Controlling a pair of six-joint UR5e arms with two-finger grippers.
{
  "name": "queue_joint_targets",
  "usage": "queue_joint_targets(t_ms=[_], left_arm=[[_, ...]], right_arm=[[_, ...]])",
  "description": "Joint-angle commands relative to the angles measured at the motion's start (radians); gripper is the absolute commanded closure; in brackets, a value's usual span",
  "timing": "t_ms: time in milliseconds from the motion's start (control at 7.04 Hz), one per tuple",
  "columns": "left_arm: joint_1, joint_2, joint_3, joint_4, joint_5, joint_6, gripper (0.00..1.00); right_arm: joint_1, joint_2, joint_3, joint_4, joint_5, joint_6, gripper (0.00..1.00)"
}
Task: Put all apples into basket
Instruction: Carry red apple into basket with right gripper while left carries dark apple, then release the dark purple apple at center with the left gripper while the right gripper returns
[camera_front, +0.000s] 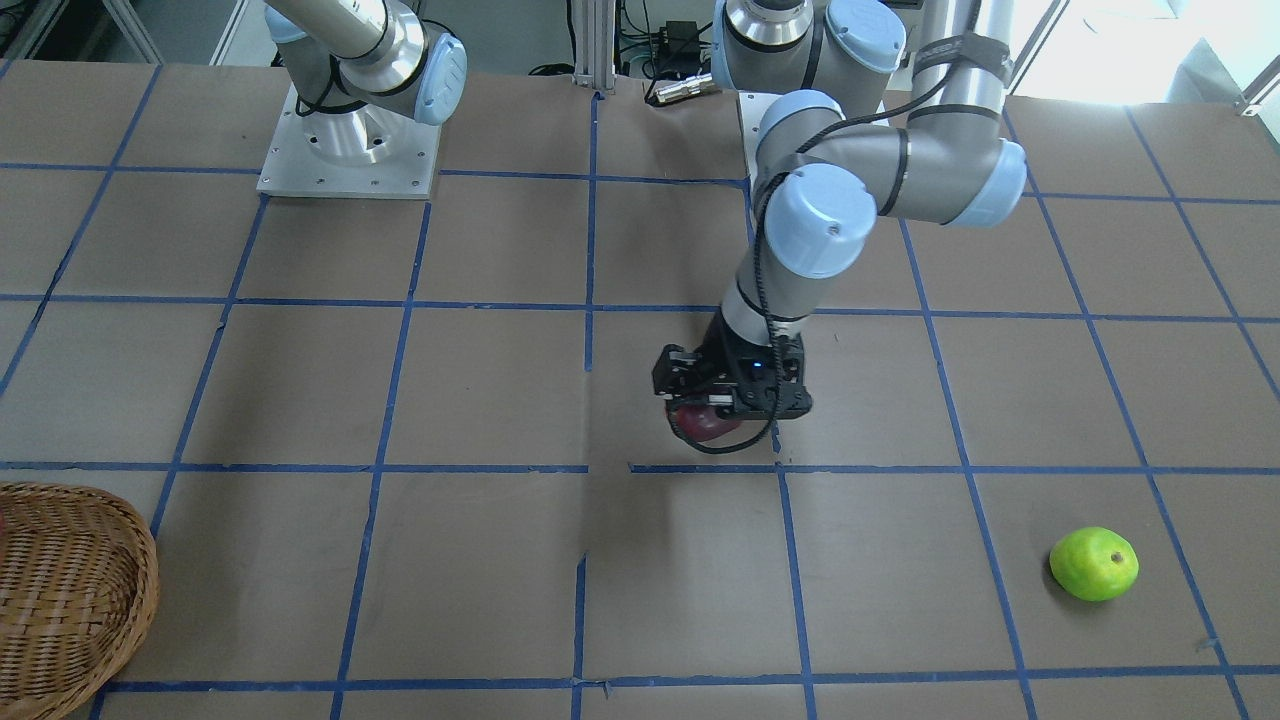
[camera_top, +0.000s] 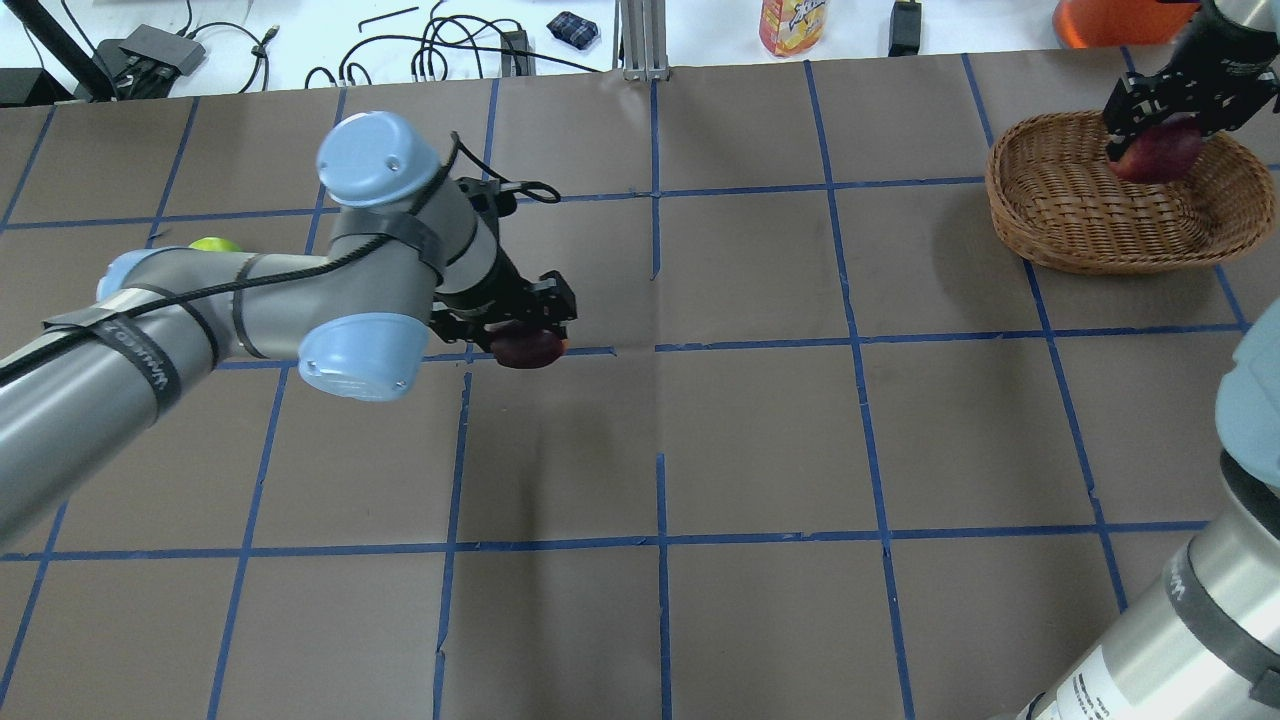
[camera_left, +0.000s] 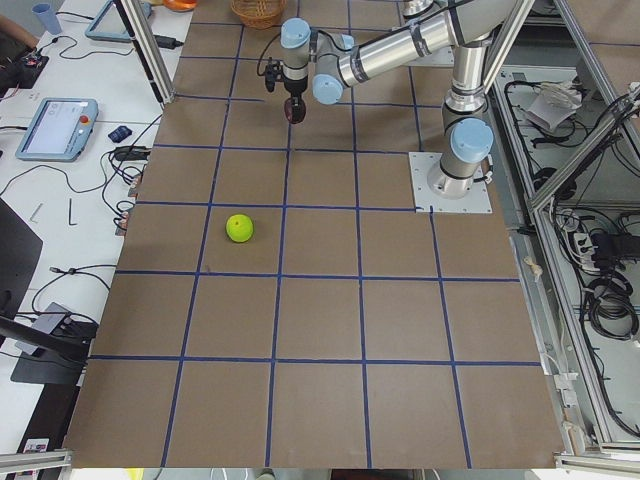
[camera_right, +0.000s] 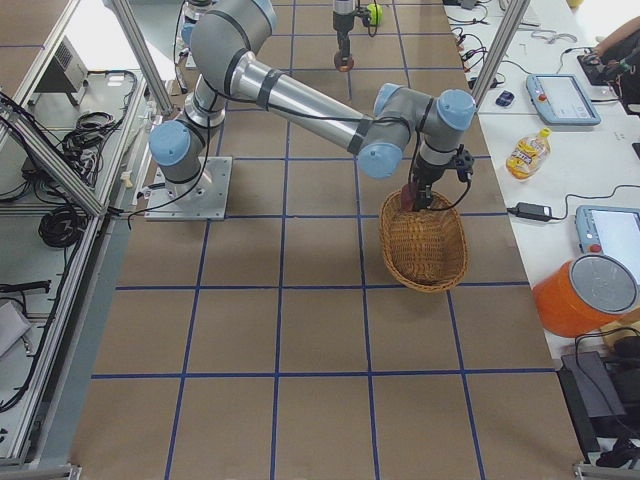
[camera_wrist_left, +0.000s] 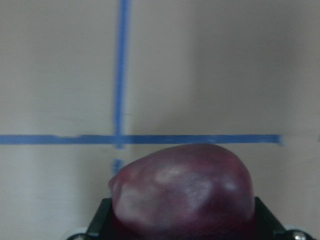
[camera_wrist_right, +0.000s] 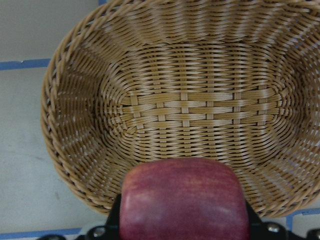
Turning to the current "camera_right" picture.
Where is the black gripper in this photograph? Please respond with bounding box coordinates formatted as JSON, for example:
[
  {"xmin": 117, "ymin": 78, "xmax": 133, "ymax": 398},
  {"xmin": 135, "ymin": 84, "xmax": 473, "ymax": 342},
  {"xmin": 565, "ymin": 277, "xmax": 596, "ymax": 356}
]
[
  {"xmin": 336, "ymin": 30, "xmax": 351, "ymax": 53},
  {"xmin": 409, "ymin": 158, "xmax": 445, "ymax": 212}
]

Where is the red apple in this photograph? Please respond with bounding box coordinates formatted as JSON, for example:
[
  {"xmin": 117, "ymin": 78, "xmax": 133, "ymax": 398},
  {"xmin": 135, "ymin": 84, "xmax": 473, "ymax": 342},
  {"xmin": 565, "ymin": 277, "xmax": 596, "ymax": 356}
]
[{"xmin": 400, "ymin": 182, "xmax": 417, "ymax": 212}]

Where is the green apple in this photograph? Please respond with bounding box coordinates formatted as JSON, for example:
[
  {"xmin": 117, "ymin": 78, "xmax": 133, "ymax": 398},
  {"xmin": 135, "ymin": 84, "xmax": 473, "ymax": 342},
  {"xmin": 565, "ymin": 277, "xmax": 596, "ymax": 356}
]
[{"xmin": 363, "ymin": 2, "xmax": 383, "ymax": 27}]

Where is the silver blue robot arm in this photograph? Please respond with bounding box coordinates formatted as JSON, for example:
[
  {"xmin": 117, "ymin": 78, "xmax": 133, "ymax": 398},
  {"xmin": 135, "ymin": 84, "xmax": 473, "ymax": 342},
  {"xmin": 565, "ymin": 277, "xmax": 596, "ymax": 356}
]
[{"xmin": 149, "ymin": 1, "xmax": 476, "ymax": 211}]

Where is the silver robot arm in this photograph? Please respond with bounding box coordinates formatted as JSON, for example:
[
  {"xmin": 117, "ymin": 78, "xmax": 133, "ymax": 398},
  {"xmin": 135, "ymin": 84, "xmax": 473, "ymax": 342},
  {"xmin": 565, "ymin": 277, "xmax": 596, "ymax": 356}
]
[{"xmin": 332, "ymin": 0, "xmax": 357, "ymax": 57}]

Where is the woven wicker basket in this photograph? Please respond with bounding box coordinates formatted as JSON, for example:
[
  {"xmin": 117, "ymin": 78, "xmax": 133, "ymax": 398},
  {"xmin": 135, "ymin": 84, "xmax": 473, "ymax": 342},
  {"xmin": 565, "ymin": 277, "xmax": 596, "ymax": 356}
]
[{"xmin": 379, "ymin": 190, "xmax": 469, "ymax": 293}]

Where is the black power adapter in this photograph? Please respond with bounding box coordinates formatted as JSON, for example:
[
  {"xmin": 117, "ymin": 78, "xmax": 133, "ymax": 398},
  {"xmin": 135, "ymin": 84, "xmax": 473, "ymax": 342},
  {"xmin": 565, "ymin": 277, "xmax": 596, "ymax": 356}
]
[{"xmin": 507, "ymin": 202, "xmax": 553, "ymax": 222}]

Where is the orange juice bottle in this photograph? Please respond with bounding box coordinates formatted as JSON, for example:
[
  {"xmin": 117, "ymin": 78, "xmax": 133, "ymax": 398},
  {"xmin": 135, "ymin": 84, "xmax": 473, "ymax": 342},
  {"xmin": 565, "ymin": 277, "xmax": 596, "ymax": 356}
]
[{"xmin": 505, "ymin": 127, "xmax": 552, "ymax": 180}]

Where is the blue teach pendant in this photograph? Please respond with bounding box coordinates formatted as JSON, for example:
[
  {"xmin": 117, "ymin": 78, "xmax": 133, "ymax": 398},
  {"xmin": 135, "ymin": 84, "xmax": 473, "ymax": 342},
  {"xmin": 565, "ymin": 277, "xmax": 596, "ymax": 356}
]
[
  {"xmin": 575, "ymin": 205, "xmax": 639, "ymax": 260},
  {"xmin": 525, "ymin": 74, "xmax": 601, "ymax": 126}
]

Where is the orange round container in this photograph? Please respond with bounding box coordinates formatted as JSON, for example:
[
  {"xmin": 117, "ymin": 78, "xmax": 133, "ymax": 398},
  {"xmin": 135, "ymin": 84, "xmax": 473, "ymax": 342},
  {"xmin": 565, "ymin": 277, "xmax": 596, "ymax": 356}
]
[{"xmin": 533, "ymin": 254, "xmax": 639, "ymax": 338}]

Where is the black laptop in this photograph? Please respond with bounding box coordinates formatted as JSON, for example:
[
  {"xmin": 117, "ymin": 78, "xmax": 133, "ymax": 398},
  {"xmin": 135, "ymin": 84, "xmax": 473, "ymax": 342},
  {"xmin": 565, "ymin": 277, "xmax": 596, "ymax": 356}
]
[{"xmin": 557, "ymin": 352, "xmax": 629, "ymax": 461}]

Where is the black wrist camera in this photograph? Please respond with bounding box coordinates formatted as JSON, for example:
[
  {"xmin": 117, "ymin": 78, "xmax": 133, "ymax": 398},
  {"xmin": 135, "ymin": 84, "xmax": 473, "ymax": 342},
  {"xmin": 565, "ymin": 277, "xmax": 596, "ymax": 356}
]
[{"xmin": 452, "ymin": 144, "xmax": 475, "ymax": 183}]

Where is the aluminium frame post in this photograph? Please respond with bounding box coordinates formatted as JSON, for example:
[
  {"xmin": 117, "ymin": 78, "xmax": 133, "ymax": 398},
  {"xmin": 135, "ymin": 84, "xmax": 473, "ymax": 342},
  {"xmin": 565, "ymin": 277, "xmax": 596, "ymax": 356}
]
[{"xmin": 471, "ymin": 0, "xmax": 530, "ymax": 107}]

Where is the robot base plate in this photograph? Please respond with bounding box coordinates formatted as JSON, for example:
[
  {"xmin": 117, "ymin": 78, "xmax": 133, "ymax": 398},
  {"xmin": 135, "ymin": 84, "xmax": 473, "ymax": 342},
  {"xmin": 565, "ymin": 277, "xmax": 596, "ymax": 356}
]
[{"xmin": 144, "ymin": 156, "xmax": 233, "ymax": 221}]

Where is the black cable bundle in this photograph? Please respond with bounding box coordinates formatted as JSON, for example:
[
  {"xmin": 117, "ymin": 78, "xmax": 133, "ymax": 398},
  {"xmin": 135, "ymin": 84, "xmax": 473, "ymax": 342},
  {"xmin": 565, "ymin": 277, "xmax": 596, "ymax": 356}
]
[{"xmin": 38, "ymin": 204, "xmax": 81, "ymax": 249}]

